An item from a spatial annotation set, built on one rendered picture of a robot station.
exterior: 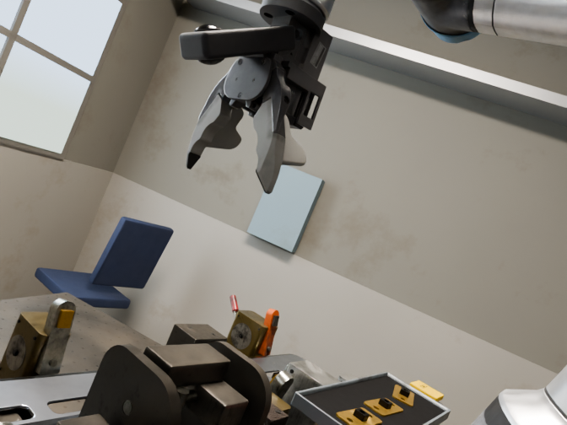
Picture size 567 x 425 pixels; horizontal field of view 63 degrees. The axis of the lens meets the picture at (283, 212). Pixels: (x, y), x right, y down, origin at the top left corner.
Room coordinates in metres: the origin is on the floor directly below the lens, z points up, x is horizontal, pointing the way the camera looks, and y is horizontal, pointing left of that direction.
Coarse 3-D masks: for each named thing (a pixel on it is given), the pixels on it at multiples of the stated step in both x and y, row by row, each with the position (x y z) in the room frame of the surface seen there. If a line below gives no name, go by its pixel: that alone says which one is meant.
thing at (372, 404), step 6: (366, 402) 0.73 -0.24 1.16; (372, 402) 0.75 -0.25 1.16; (378, 402) 0.75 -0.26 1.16; (384, 402) 0.75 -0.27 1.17; (390, 402) 0.75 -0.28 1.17; (372, 408) 0.72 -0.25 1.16; (378, 408) 0.73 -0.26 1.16; (384, 408) 0.74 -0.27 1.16; (390, 408) 0.75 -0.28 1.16; (396, 408) 0.76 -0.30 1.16; (378, 414) 0.71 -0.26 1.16; (384, 414) 0.72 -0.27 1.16; (390, 414) 0.73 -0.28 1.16
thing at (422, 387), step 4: (412, 384) 0.96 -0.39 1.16; (416, 384) 0.97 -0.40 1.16; (420, 384) 0.99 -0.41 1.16; (424, 384) 1.00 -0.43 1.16; (416, 388) 0.96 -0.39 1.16; (420, 388) 0.96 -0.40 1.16; (424, 388) 0.97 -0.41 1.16; (428, 388) 0.98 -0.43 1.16; (432, 388) 0.99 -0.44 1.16; (424, 392) 0.95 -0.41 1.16; (428, 392) 0.95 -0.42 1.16; (432, 392) 0.96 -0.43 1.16; (436, 392) 0.97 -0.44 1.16; (432, 396) 0.94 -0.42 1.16; (436, 396) 0.94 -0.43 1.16; (440, 396) 0.96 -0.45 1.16; (436, 400) 0.93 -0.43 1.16; (440, 400) 0.97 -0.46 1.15
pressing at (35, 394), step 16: (272, 368) 1.18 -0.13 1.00; (0, 384) 0.67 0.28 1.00; (16, 384) 0.69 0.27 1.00; (32, 384) 0.70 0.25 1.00; (48, 384) 0.72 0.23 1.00; (64, 384) 0.74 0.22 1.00; (80, 384) 0.76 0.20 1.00; (0, 400) 0.64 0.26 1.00; (16, 400) 0.65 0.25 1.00; (32, 400) 0.67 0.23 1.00; (48, 400) 0.68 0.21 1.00; (64, 400) 0.70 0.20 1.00; (32, 416) 0.64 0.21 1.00; (48, 416) 0.65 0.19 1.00; (64, 416) 0.66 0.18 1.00
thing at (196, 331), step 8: (176, 328) 1.11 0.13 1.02; (184, 328) 1.12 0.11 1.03; (192, 328) 1.14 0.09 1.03; (200, 328) 1.16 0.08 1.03; (208, 328) 1.19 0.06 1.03; (176, 336) 1.11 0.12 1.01; (184, 336) 1.10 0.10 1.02; (192, 336) 1.08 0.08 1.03; (200, 336) 1.10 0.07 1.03; (208, 336) 1.13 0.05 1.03; (216, 336) 1.15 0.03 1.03; (224, 336) 1.18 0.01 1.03; (168, 344) 1.12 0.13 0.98; (176, 344) 1.10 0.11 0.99
